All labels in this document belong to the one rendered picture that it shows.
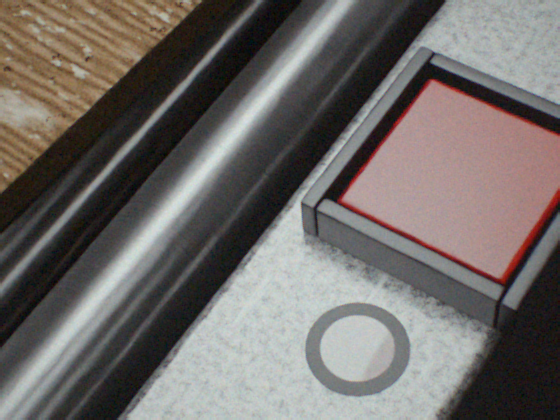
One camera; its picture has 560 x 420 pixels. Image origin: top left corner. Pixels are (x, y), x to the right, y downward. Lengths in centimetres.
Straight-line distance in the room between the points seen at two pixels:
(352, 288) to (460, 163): 5
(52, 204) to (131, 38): 6
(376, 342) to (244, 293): 4
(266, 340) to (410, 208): 6
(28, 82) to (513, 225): 17
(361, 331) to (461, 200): 5
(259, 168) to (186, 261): 4
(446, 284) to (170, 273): 9
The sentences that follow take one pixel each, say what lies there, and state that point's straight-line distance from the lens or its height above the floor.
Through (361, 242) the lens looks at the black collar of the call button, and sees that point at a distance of 38.
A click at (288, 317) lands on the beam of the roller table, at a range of 38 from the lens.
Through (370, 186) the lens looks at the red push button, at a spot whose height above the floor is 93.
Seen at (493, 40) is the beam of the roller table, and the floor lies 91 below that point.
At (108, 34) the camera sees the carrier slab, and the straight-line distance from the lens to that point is 44.
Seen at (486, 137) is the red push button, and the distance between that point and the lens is 41.
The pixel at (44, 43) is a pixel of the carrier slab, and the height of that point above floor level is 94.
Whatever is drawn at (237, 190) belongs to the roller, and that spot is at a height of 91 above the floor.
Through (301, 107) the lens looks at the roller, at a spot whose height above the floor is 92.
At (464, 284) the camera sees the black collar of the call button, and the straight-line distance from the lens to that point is 37.
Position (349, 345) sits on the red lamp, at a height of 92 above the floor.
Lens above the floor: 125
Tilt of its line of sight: 55 degrees down
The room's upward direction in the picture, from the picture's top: 7 degrees counter-clockwise
